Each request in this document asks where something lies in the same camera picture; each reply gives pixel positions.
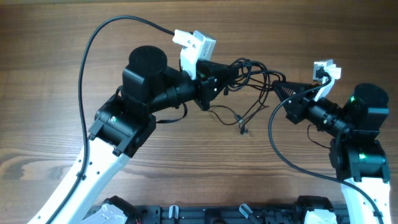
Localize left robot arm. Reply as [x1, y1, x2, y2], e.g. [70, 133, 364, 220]
[31, 45, 239, 223]

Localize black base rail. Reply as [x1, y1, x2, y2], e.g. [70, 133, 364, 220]
[86, 203, 343, 224]

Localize right camera black cable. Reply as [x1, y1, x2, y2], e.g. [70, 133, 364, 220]
[267, 70, 385, 224]

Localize black USB cables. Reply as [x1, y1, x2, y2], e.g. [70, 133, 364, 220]
[206, 57, 287, 136]

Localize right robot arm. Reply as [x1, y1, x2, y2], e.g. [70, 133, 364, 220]
[272, 81, 391, 223]

